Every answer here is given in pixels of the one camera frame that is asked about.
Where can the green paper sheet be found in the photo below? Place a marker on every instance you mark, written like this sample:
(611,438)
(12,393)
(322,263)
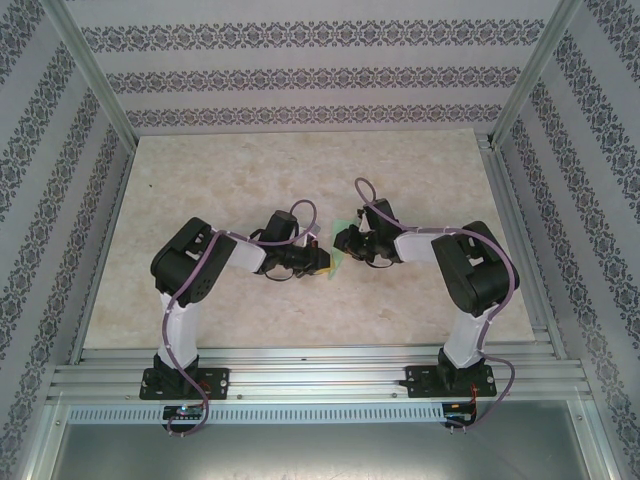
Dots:
(340,225)

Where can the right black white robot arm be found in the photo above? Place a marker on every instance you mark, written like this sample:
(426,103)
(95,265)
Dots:
(475,275)

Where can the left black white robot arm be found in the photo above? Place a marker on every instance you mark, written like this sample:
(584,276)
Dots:
(185,265)

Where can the grey metal sheet panel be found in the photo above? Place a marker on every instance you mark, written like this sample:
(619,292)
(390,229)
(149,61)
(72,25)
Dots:
(320,450)

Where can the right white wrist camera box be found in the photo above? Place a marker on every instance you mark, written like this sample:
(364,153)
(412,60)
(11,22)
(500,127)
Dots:
(363,221)

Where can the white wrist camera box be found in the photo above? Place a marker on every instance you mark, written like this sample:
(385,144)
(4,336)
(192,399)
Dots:
(363,221)
(315,231)

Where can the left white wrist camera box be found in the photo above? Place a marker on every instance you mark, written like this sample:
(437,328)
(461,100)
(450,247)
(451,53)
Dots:
(315,231)

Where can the aluminium mounting rail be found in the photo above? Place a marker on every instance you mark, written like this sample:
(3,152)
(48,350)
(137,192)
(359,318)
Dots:
(310,372)

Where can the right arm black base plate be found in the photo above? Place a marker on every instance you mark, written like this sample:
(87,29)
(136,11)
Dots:
(415,380)

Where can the aluminium side rail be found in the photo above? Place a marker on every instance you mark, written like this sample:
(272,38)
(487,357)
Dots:
(506,200)
(102,255)

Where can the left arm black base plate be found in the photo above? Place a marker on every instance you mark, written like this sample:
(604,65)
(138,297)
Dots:
(220,382)

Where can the aluminium frame post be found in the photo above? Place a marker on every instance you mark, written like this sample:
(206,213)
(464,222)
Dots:
(89,65)
(537,67)

